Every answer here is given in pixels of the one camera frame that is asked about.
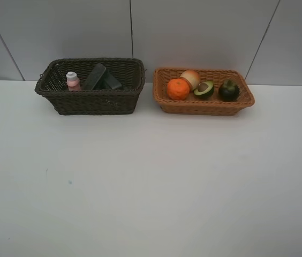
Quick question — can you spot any dark square bottle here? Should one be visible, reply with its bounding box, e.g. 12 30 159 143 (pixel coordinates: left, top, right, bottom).
102 71 123 90

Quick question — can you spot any pink squeeze bottle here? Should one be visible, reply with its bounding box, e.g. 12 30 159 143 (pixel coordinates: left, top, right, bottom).
66 71 81 91

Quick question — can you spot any half avocado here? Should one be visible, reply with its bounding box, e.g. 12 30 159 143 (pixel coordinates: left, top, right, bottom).
193 81 215 100

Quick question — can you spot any black whiteboard eraser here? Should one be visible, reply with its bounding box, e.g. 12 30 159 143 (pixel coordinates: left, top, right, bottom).
82 63 107 90

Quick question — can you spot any dark mangosteen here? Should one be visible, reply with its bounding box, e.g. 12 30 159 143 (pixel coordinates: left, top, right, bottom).
218 79 240 102

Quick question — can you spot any orange mandarin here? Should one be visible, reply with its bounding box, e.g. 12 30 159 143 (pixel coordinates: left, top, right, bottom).
167 78 190 101

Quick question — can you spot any dark brown wicker basket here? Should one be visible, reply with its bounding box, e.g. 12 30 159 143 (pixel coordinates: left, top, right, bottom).
35 58 145 115

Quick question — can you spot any round bread bun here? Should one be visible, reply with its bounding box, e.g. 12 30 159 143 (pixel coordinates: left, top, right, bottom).
180 70 200 91

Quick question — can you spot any orange wicker basket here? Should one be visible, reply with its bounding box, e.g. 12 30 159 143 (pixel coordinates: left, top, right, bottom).
153 67 255 116

